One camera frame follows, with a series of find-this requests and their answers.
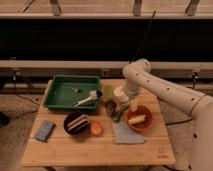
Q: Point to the orange round fruit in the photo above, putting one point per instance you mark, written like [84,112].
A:
[96,128]

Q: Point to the green pepper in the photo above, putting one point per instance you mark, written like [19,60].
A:
[117,115]

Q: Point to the blue sponge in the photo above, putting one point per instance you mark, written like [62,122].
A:
[44,131]

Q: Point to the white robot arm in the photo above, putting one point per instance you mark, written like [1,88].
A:
[197,105]

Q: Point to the small metal fork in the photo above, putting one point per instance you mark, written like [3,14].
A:
[73,89]

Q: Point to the white dish brush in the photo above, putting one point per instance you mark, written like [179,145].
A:
[93,95]

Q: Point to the light green cup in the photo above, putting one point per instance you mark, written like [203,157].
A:
[108,92]

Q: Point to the green plastic tray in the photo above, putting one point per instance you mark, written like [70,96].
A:
[59,97]

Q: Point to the orange bowl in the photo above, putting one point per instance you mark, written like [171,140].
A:
[141,110]

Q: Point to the wooden table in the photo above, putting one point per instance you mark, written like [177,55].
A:
[62,149]

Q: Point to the grey metal cup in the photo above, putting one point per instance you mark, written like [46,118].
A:
[110,107]

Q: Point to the grey cloth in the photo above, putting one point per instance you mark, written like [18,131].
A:
[125,135]

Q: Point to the black bowl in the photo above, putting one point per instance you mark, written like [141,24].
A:
[72,117]

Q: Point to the white cup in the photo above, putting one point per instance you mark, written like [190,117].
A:
[120,94]

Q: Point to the layered cake slice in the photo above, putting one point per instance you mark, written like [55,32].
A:
[77,123]

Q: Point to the yellow corn cob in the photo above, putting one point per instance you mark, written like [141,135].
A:
[137,119]

